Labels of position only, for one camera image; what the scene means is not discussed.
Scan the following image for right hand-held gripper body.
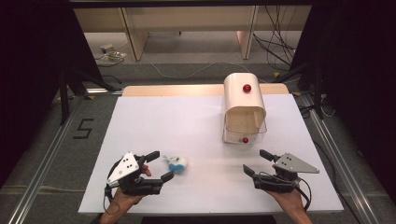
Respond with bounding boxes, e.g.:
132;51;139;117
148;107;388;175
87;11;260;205
253;151;321;194

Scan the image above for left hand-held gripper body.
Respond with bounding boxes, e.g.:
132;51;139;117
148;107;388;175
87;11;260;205
106;151;164;197

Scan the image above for small white and blue toy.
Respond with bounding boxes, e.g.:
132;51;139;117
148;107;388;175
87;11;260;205
163;154;189;174

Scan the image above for white bread box red knobs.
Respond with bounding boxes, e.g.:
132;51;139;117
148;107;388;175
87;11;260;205
221;72;268;145

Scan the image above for person's left hand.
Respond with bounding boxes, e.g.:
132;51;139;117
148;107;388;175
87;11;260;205
106;164;153;216

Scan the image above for person's right hand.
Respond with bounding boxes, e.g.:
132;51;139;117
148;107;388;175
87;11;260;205
266;187;305;213

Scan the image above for person's dark clothing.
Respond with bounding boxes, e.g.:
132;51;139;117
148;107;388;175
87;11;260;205
140;215;277;224

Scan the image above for wooden board under table top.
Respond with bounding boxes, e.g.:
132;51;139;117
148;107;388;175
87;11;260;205
121;82;290;98

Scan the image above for black tripod stand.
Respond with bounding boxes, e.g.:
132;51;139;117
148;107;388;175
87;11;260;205
279;61;325;120
57;66;123;126

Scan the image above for white power strip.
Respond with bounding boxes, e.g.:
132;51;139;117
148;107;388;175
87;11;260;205
98;43;128;63

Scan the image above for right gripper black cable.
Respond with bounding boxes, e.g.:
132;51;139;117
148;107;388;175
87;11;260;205
258;171;313;213

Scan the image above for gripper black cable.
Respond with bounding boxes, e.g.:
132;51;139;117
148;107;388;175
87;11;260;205
258;171;313;213
103;161;124;217

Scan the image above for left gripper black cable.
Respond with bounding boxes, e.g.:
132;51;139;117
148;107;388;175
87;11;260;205
103;161;124;217

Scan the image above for long black floor cable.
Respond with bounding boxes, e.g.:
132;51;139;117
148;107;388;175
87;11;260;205
312;139;363;224

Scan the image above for aluminium floor rail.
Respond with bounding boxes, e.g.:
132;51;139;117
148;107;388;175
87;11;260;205
7;87;124;224
297;92;380;224

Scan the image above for bundle of black cables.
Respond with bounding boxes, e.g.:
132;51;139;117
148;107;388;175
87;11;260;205
252;5;297;73

